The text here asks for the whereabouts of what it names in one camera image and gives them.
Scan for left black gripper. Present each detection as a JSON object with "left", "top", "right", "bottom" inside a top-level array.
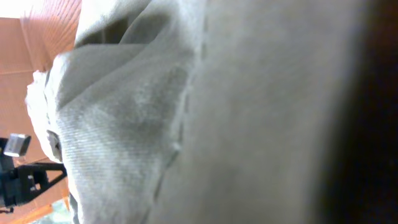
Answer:
[{"left": 1, "top": 138, "right": 67, "bottom": 214}]

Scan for khaki green shorts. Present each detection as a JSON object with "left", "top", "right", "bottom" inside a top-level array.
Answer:
[{"left": 43, "top": 0, "right": 374, "bottom": 224}]

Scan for folded white t-shirt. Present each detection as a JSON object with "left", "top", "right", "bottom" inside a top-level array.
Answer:
[{"left": 25, "top": 54, "right": 68, "bottom": 164}]

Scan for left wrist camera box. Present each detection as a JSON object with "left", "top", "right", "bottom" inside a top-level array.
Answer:
[{"left": 4, "top": 133, "right": 31, "bottom": 157}]

